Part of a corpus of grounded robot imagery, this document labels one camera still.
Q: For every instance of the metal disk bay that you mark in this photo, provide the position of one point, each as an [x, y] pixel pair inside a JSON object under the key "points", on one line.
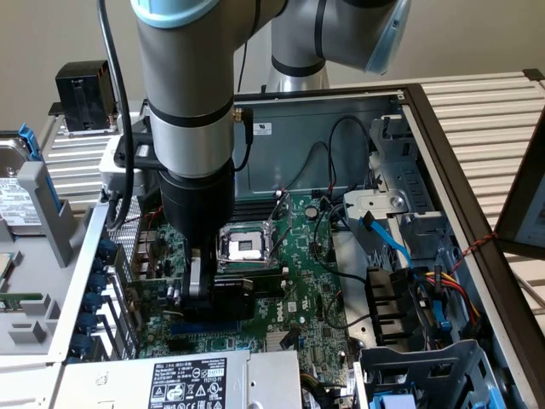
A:
{"points": [[409, 179]]}

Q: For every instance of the green motherboard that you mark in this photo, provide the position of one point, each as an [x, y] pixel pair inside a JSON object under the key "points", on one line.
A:
{"points": [[306, 255]]}

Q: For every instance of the green RAM stick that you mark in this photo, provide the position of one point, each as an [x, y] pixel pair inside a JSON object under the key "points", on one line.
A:
{"points": [[21, 299]]}

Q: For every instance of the silver hard disk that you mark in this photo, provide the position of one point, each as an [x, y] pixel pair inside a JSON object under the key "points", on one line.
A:
{"points": [[13, 200]]}

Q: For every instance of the blue expansion slot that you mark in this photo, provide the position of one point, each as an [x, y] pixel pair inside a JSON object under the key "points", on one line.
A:
{"points": [[204, 328]]}

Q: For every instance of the blue plastic clip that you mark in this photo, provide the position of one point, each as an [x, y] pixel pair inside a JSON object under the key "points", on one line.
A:
{"points": [[443, 319]]}

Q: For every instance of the CPU socket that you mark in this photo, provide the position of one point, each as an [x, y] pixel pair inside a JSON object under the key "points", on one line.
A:
{"points": [[247, 247]]}

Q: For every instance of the CPU chip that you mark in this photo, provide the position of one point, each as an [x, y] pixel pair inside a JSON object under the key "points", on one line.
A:
{"points": [[6, 272]]}

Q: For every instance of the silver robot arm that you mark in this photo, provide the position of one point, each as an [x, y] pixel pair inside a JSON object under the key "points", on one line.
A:
{"points": [[187, 85]]}

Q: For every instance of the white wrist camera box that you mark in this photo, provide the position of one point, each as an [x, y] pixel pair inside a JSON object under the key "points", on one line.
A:
{"points": [[113, 166]]}

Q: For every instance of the grey power supply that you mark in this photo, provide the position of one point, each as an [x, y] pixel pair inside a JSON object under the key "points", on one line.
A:
{"points": [[127, 383]]}

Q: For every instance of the grey disk bay cage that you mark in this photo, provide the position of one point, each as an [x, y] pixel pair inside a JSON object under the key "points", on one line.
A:
{"points": [[447, 366]]}

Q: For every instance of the short black expansion slot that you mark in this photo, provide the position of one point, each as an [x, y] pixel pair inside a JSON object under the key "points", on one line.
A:
{"points": [[179, 345]]}

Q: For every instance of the black plastic bracket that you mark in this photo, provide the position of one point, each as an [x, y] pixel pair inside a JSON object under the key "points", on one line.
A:
{"points": [[387, 307]]}

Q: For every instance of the grey parts rack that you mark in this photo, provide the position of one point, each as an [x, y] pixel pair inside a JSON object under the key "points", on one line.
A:
{"points": [[42, 204]]}

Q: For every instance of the green GPU with black fan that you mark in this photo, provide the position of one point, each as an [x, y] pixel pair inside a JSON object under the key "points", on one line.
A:
{"points": [[153, 294]]}

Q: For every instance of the grey open PC case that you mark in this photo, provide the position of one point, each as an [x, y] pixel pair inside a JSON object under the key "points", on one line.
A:
{"points": [[298, 149]]}

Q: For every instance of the silver coin battery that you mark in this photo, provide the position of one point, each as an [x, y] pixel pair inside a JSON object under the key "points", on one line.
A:
{"points": [[312, 211]]}

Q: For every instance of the black CPU cooler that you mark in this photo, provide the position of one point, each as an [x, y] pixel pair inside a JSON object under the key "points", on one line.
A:
{"points": [[81, 93]]}

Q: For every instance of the metal socket cover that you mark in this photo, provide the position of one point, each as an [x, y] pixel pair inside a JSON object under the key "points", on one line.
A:
{"points": [[281, 217]]}

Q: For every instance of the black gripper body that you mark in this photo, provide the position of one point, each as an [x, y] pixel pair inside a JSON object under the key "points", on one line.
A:
{"points": [[196, 204]]}

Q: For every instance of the silver chipset heat sink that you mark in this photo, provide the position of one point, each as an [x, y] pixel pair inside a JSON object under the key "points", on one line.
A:
{"points": [[279, 341]]}

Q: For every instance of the black framed monitor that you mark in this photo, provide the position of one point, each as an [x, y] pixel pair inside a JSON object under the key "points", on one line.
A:
{"points": [[515, 204]]}

